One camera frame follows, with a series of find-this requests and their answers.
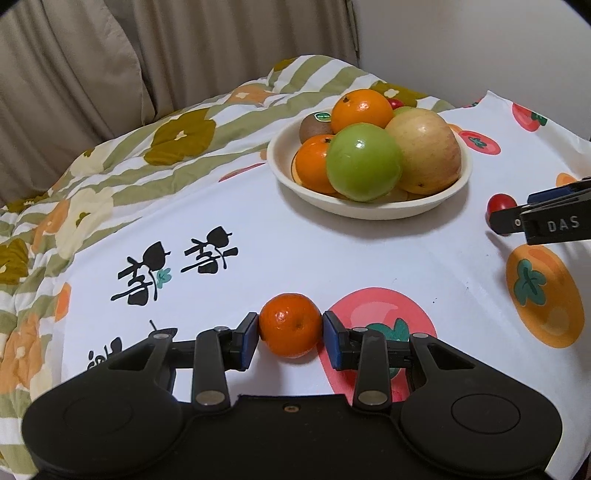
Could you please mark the cream ceramic bowl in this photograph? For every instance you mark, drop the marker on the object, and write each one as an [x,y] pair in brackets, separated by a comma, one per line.
[369,210]

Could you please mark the small green fruit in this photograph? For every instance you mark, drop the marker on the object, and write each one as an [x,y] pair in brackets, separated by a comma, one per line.
[403,111]

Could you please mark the small mandarin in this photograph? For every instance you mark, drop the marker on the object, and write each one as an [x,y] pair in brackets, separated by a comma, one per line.
[291,330]

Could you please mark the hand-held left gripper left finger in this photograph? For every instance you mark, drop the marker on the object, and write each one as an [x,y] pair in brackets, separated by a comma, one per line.
[249,341]

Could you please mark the large orange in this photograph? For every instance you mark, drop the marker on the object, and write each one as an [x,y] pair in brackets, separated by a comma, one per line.
[311,168]
[360,110]

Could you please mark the beige curtain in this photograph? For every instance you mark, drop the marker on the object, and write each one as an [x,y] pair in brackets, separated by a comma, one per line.
[115,69]

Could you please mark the large green apple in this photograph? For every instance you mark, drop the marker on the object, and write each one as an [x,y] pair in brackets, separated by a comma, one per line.
[364,161]

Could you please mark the floral striped quilt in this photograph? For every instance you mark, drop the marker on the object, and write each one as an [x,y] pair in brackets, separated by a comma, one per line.
[115,184]

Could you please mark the small red-orange tomato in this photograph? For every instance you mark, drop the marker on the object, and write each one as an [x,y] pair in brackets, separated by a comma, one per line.
[395,103]

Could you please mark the red cherry tomato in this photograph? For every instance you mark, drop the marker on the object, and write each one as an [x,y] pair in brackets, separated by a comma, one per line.
[501,202]

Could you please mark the white persimmon-print cloth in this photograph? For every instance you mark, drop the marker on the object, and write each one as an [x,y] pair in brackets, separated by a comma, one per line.
[300,258]

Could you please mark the red-yellow apple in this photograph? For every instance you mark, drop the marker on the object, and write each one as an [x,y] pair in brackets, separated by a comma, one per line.
[427,152]

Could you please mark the brown kiwi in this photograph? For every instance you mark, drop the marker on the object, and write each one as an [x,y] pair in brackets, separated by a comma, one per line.
[314,129]

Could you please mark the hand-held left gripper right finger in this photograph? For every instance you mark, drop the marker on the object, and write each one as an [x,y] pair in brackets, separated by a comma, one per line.
[331,341]

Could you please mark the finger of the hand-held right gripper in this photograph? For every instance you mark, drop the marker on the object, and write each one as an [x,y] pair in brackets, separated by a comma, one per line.
[549,194]
[554,224]

